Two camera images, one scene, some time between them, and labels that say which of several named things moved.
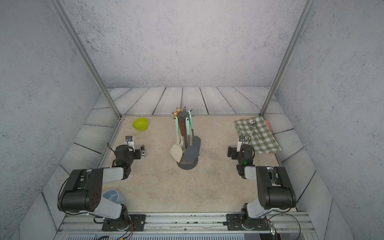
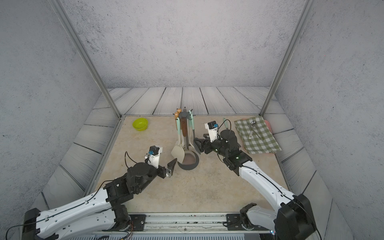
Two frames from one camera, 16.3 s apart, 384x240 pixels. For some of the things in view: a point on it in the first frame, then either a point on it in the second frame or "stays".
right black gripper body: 235,155 to 216,147
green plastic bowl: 140,124 stays
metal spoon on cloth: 252,123 stays
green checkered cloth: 257,134 stays
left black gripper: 138,155 to 162,173
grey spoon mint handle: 196,140 stays
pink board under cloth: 268,124 stays
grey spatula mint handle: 191,153 to 225,123
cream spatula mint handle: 177,150 stays
